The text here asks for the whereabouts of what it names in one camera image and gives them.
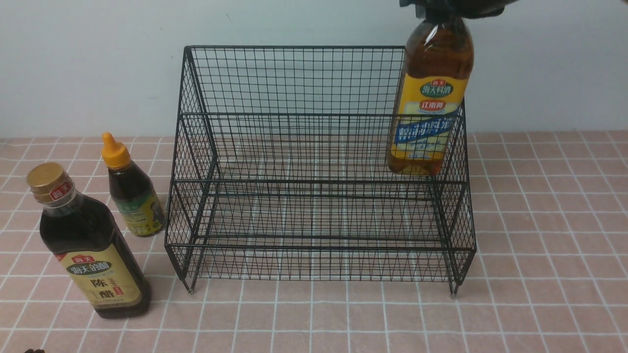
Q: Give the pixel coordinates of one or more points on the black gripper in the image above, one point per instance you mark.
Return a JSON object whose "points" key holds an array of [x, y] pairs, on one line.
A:
{"points": [[468, 9]]}

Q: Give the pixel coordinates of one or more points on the amber cooking wine bottle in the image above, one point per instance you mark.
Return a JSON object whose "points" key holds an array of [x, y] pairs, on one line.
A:
{"points": [[438, 61]]}

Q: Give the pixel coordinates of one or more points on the small bottle orange nozzle cap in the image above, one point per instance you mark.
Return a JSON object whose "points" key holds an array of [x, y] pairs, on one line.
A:
{"points": [[131, 190]]}

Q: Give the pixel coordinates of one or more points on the dark vinegar bottle gold cap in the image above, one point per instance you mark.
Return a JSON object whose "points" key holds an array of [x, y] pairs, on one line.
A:
{"points": [[82, 234]]}

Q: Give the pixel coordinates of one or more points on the black wire mesh shelf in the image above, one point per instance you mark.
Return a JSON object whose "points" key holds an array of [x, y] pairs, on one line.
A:
{"points": [[280, 173]]}

